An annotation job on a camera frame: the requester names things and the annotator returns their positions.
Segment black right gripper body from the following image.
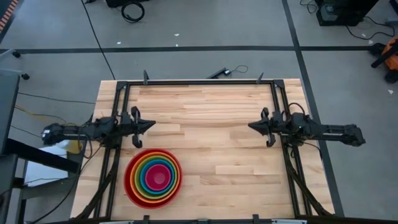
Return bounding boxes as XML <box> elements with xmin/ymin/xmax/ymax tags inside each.
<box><xmin>261</xmin><ymin>107</ymin><xmax>292</xmax><ymax>148</ymax></box>

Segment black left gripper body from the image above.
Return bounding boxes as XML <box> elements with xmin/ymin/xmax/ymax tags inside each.
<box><xmin>119</xmin><ymin>106</ymin><xmax>144</xmax><ymax>149</ymax></box>

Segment teal plastic bowl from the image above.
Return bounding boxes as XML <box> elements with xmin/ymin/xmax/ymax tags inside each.
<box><xmin>140</xmin><ymin>159</ymin><xmax>176</xmax><ymax>196</ymax></box>

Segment pink plastic bowl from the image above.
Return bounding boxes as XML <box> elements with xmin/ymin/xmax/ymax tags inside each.
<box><xmin>145</xmin><ymin>164</ymin><xmax>172</xmax><ymax>192</ymax></box>

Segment green plastic bowl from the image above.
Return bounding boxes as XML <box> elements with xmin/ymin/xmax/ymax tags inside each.
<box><xmin>136</xmin><ymin>156</ymin><xmax>178</xmax><ymax>199</ymax></box>

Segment yellow plastic bowl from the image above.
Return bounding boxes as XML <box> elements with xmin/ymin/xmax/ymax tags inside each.
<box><xmin>134</xmin><ymin>154</ymin><xmax>180</xmax><ymax>202</ymax></box>

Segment orange plastic bowl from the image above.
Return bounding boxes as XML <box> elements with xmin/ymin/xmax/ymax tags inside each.
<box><xmin>129</xmin><ymin>151</ymin><xmax>182</xmax><ymax>205</ymax></box>

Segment nested rainbow bowls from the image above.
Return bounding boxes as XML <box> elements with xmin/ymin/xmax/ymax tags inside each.
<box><xmin>123</xmin><ymin>148</ymin><xmax>183</xmax><ymax>209</ymax></box>

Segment black power adapter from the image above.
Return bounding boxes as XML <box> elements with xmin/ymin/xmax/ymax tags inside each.
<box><xmin>206</xmin><ymin>67</ymin><xmax>233</xmax><ymax>80</ymax></box>

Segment black support beam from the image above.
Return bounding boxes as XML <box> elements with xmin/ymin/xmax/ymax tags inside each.
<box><xmin>0</xmin><ymin>138</ymin><xmax>81</xmax><ymax>174</ymax></box>

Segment white board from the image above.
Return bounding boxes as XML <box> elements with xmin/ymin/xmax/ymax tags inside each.
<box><xmin>24</xmin><ymin>145</ymin><xmax>71</xmax><ymax>188</ymax></box>

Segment grey cabinet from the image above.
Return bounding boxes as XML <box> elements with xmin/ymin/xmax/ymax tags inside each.
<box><xmin>0</xmin><ymin>68</ymin><xmax>21</xmax><ymax>156</ymax></box>

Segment black equipment box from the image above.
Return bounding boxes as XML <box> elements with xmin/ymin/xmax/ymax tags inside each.
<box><xmin>315</xmin><ymin>0</ymin><xmax>379</xmax><ymax>27</ymax></box>

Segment orange and black machine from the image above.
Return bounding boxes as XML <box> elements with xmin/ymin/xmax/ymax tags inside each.
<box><xmin>369</xmin><ymin>36</ymin><xmax>398</xmax><ymax>84</ymax></box>

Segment orange striped black mat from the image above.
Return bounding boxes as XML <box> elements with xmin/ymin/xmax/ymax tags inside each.
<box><xmin>0</xmin><ymin>0</ymin><xmax>21</xmax><ymax>32</ymax></box>

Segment black right arm cable loop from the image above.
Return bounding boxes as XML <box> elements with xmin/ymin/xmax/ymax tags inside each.
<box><xmin>286</xmin><ymin>102</ymin><xmax>308</xmax><ymax>123</ymax></box>

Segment thin black adapter cable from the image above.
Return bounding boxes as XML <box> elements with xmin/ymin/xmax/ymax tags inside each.
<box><xmin>229</xmin><ymin>64</ymin><xmax>249</xmax><ymax>75</ymax></box>

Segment black aluminium table frame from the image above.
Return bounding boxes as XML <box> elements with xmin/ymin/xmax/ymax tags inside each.
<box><xmin>74</xmin><ymin>79</ymin><xmax>334</xmax><ymax>224</ymax></box>

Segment long black floor cable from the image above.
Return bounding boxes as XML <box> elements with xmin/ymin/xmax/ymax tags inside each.
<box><xmin>80</xmin><ymin>0</ymin><xmax>116</xmax><ymax>81</ymax></box>

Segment yellow floor cable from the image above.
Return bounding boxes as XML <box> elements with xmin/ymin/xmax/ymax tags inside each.
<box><xmin>13</xmin><ymin>104</ymin><xmax>80</xmax><ymax>127</ymax></box>

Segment coiled black cable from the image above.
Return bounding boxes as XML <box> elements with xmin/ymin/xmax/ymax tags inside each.
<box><xmin>120</xmin><ymin>1</ymin><xmax>146</xmax><ymax>24</ymax></box>

